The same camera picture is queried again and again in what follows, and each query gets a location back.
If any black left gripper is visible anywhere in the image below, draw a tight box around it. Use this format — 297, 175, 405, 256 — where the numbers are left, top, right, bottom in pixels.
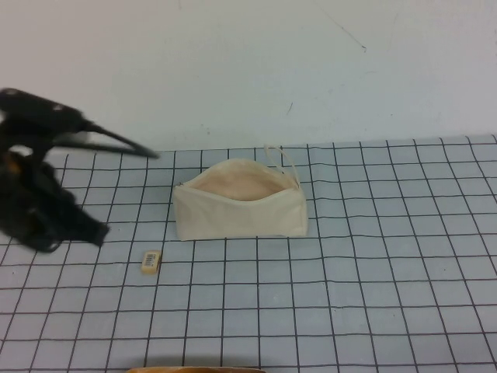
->
0, 145, 110, 256

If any beige eraser with barcode sleeve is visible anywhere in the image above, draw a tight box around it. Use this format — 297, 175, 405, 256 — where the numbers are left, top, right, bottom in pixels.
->
140, 250, 162, 276

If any cream fabric pencil case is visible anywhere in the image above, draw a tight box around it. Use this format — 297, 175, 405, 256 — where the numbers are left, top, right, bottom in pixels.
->
172, 144, 310, 242

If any brown wooden curved object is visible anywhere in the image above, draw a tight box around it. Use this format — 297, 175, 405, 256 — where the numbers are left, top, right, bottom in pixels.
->
126, 365, 269, 373

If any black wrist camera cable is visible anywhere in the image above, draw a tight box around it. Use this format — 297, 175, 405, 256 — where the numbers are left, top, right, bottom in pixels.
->
81, 122, 162, 160

